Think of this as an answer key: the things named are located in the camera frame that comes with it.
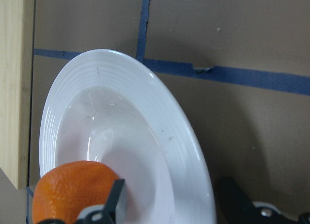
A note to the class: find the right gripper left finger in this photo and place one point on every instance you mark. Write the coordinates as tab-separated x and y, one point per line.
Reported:
115	207

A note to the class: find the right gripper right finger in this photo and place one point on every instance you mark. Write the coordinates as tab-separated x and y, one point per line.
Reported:
235	205

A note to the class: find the orange fruit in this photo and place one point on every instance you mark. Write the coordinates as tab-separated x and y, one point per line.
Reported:
63	192

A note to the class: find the white round plate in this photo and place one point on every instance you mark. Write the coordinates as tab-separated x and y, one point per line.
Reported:
108	107

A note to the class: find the bamboo cutting board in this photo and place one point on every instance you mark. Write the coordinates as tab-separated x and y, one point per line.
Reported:
16	58

